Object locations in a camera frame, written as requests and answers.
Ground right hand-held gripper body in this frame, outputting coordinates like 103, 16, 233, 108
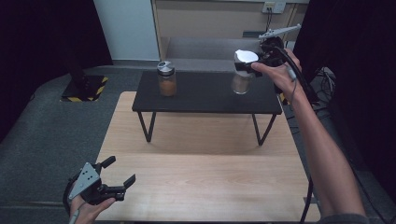
258, 23, 303, 68

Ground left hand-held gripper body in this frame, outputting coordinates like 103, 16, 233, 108
68, 161, 126, 206

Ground black metal-leg shelf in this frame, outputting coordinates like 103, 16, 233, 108
132, 70, 283, 147

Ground grey lid spice jar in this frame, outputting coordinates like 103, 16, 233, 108
156, 61, 177, 97

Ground person's right hand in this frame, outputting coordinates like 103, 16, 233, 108
250, 48, 307, 104

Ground person's left hand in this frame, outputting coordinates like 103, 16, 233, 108
68, 196, 117, 224

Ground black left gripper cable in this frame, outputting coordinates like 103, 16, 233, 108
62, 175, 82, 217

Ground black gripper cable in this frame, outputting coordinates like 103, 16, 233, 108
273, 45, 319, 224
62, 175, 82, 217

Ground grey wrist strap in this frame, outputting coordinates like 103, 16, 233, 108
68, 202, 89, 224
287, 65, 299, 96

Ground black outlet cables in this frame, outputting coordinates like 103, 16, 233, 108
262, 10, 275, 34

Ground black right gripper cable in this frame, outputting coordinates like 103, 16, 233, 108
273, 45, 319, 224

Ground white wall power outlet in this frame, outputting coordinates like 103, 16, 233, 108
262, 1, 286, 15

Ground tangled floor cable bundle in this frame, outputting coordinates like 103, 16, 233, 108
311, 65, 338, 105

